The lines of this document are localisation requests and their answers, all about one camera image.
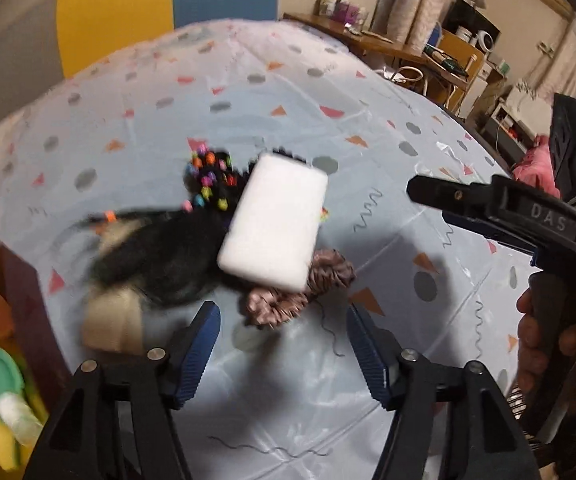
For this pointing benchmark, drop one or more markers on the black hairpiece with colourful clips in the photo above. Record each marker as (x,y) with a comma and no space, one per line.
(157,260)

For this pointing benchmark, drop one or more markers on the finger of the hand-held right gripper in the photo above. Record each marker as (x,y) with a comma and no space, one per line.
(453,195)
(493,232)

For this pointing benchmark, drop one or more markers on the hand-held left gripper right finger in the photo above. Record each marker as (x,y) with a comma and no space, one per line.
(368,360)

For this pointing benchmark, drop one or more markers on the white sponge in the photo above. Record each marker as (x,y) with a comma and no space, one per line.
(273,225)

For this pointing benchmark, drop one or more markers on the brown snack packet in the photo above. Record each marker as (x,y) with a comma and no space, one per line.
(329,2)

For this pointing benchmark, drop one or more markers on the grey yellow blue headboard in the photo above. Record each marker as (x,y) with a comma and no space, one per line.
(117,20)

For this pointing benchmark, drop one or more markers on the beige cloth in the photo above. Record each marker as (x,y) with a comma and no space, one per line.
(112,320)

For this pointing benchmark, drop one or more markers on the purple box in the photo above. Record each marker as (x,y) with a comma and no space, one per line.
(345,10)

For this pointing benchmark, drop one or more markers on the pink cloth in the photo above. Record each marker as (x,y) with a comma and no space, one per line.
(535,165)

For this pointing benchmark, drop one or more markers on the person's right hand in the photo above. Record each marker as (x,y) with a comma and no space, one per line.
(530,335)

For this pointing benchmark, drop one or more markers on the wooden desk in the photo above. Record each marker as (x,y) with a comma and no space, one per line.
(368,40)

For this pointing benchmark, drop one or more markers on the grey sheer curtain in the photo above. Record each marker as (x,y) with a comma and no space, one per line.
(418,0)

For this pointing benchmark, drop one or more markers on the brown satin scrunchie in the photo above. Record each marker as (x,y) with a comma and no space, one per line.
(328,275)

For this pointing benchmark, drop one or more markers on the gold metal tin box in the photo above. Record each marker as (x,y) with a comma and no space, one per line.
(22,300)

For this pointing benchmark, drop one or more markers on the printed bed sheet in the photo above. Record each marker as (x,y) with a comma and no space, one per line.
(393,160)

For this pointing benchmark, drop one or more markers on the white basket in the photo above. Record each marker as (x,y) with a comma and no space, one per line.
(408,75)

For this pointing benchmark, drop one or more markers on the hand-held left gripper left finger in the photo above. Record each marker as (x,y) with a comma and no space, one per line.
(197,360)

